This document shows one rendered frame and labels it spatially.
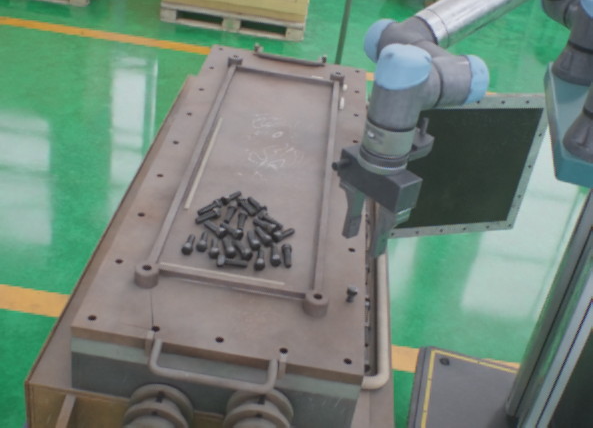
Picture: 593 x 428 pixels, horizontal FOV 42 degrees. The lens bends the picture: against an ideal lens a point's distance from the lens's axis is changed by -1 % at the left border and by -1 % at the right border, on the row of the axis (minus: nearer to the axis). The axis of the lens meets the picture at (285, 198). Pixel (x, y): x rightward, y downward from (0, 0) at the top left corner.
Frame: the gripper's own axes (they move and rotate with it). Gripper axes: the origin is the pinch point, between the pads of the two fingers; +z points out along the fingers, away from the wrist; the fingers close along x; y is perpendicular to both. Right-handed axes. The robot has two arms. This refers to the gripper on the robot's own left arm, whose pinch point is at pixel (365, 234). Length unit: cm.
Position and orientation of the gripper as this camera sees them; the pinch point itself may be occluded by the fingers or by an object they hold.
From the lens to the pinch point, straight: 126.4
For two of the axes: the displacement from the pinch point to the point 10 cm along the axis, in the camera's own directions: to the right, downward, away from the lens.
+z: -1.4, 8.5, 5.1
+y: -7.6, 2.4, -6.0
